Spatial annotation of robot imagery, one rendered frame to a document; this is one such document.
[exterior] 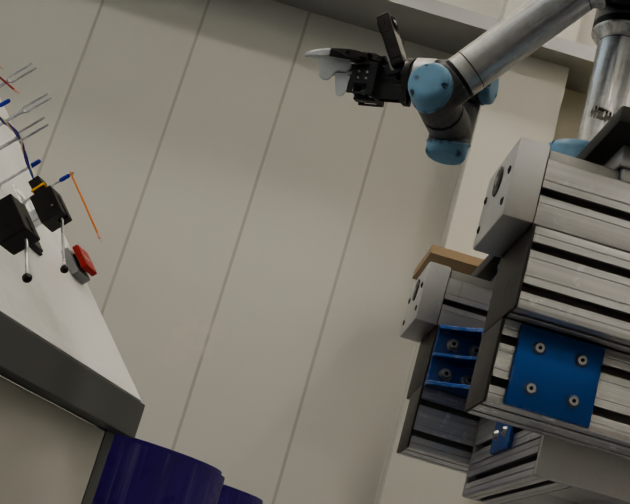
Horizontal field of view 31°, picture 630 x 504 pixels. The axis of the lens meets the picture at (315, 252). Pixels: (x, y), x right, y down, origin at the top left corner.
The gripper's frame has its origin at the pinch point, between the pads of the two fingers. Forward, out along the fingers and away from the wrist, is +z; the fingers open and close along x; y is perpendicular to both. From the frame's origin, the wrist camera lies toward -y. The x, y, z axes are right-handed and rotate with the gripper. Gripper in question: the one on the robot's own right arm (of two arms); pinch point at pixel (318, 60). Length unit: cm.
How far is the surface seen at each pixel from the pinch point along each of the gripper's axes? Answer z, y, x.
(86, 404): 12, 73, -30
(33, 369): 10, 70, -50
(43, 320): 14, 62, -44
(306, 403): 71, 57, 200
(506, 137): 23, -58, 220
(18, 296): 15, 60, -51
